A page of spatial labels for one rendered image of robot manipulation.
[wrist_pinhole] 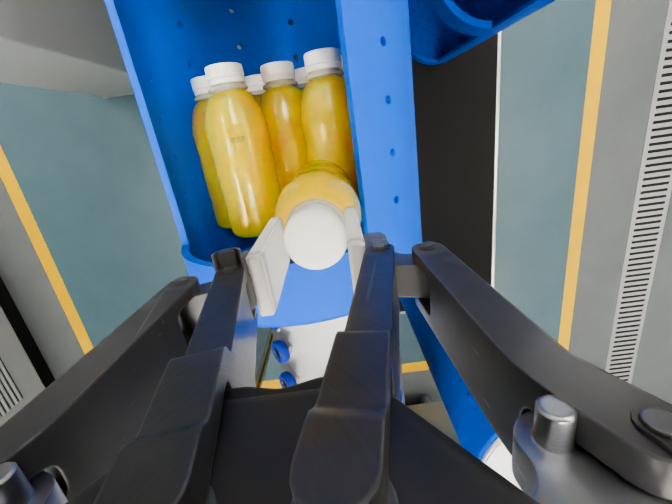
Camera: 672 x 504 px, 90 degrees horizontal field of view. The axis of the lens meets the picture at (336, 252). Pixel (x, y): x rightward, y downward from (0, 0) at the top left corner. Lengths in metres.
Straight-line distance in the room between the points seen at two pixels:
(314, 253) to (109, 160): 1.60
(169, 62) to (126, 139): 1.24
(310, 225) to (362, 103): 0.13
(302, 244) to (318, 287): 0.10
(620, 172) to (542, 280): 0.58
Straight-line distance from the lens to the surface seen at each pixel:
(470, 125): 1.45
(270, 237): 0.17
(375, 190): 0.30
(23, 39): 1.01
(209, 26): 0.55
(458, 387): 0.90
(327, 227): 0.20
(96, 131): 1.78
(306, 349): 0.71
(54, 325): 2.25
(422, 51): 1.40
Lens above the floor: 1.50
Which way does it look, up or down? 70 degrees down
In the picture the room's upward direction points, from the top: 177 degrees clockwise
